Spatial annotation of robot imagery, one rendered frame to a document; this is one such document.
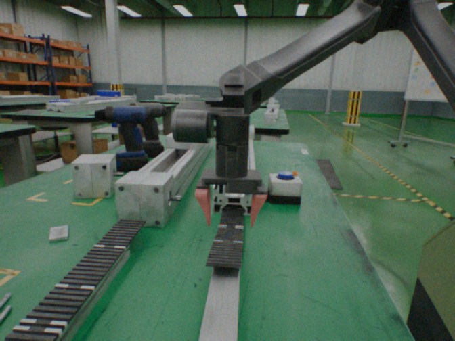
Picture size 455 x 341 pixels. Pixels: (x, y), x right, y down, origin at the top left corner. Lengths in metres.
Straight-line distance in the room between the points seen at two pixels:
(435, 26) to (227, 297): 0.61
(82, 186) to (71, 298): 0.45
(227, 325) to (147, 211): 0.34
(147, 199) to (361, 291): 0.41
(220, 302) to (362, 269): 0.27
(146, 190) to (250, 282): 0.28
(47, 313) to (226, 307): 0.20
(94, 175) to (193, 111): 0.40
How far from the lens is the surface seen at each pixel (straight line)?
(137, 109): 1.03
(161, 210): 0.62
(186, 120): 0.49
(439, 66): 0.67
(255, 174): 0.52
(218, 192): 0.68
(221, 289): 0.42
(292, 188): 0.77
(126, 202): 0.64
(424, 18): 0.75
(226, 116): 0.48
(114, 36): 12.03
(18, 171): 2.44
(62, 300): 0.44
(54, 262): 0.58
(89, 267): 0.48
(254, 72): 0.55
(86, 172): 0.82
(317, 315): 0.45
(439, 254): 0.52
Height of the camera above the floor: 1.06
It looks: 16 degrees down
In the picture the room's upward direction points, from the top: 2 degrees clockwise
